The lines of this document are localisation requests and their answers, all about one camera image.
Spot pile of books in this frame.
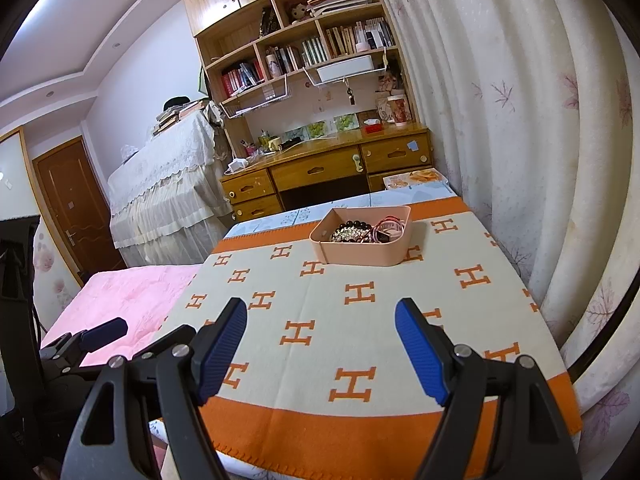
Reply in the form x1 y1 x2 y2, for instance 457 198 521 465
151 100 207 136

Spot small doll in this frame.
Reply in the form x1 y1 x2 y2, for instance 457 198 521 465
286 1 314 24

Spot white wire basket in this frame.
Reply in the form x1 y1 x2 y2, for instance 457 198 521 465
219 74 292 119

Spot red and white jar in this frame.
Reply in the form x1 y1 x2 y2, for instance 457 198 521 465
386 89 412 127

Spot brown wooden door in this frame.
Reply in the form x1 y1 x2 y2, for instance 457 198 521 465
32 135 128 273

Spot wooden bookshelf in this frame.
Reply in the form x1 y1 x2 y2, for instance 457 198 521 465
192 0 417 128

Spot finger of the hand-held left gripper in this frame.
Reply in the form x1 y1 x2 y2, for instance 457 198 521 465
130 324 197 364
41 317 129 367

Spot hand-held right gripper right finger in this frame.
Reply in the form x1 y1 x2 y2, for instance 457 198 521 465
394 297 583 480

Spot wooden desk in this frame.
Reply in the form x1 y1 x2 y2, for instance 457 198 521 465
220 127 433 223

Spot white hanging basket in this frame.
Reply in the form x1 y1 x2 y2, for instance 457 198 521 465
315 55 376 83

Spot orange letter print blanket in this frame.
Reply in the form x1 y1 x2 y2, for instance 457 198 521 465
152 195 583 466

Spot beaded bracelets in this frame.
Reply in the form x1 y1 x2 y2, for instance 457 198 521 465
331 227 372 244

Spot row of red books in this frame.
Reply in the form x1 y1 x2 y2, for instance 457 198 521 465
220 59 266 98

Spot row of grey books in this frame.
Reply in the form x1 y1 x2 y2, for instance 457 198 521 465
272 35 331 75

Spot plate of snacks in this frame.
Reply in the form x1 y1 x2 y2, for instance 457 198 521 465
382 169 446 191

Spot lace-covered piano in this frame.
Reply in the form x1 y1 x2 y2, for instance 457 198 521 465
107 107 236 266

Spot white floral curtain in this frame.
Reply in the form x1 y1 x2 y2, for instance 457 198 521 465
367 0 640 441

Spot black bead bracelet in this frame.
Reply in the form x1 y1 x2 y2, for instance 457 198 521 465
332 218 374 233

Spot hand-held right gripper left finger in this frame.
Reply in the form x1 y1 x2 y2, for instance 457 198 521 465
60 297 249 480

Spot pink blanket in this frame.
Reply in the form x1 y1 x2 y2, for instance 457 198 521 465
40 265 201 368

